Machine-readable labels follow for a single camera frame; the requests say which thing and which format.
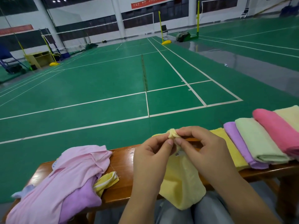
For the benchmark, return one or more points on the person's right hand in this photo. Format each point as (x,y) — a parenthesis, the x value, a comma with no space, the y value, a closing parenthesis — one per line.
(210,156)

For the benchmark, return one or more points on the person's left hand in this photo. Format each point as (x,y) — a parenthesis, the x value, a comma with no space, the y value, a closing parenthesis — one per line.
(149,161)

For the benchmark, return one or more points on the pale yellow towel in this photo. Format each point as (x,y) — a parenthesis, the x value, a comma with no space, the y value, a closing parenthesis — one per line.
(289,116)
(237,154)
(182,184)

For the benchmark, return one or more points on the purple towel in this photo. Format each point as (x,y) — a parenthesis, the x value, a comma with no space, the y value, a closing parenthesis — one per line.
(79,200)
(240,144)

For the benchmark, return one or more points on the yellow white striped cloth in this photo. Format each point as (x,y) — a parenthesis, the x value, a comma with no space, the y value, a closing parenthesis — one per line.
(106,182)

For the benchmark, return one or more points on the light green striped towel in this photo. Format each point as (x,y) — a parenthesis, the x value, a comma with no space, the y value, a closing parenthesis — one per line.
(261,140)

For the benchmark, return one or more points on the hot pink towel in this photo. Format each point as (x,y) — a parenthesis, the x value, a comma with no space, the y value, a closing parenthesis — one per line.
(278,128)

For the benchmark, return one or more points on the light pink towel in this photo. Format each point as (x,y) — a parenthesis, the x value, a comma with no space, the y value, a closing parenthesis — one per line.
(70,175)

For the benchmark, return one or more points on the white blue towel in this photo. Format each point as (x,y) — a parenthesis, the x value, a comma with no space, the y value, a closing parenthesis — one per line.
(23,191)

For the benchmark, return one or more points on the person's grey trousers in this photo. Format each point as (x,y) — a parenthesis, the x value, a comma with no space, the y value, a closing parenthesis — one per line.
(210,213)

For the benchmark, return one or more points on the brown wooden bench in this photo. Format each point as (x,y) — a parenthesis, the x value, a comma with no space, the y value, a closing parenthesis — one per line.
(121,170)

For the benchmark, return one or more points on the black sports bag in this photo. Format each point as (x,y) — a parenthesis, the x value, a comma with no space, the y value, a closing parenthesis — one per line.
(183,37)

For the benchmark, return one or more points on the dark folding chair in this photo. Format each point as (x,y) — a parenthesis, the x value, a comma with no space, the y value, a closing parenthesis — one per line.
(164,30)

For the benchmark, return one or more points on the badminton net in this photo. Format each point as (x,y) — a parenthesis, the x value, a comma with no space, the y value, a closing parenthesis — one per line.
(107,25)

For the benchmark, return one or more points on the yellow wooden stand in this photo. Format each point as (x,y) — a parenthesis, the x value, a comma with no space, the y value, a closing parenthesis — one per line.
(39,60)

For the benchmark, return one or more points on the blue umpire chair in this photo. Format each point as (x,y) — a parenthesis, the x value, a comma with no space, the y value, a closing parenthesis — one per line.
(7,56)

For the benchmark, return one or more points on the red wall banner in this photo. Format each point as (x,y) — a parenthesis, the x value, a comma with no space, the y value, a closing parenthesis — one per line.
(16,29)
(149,2)

